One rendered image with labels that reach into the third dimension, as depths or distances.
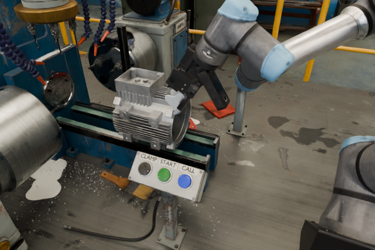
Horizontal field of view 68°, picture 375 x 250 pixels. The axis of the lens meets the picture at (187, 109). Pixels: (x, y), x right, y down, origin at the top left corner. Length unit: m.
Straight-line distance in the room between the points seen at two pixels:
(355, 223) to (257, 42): 0.44
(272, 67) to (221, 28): 0.13
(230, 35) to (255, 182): 0.57
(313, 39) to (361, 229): 0.45
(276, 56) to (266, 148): 0.62
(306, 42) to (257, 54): 0.21
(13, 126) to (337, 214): 0.80
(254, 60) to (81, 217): 0.68
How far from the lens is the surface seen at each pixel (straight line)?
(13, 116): 0.82
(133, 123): 0.87
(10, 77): 1.04
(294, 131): 1.28
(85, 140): 1.10
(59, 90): 1.15
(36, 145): 0.83
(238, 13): 0.60
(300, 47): 0.76
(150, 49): 1.25
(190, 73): 0.70
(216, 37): 0.62
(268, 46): 0.60
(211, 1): 3.95
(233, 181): 1.00
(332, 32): 0.82
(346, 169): 0.76
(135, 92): 0.85
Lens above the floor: 1.53
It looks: 33 degrees down
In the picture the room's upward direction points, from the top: straight up
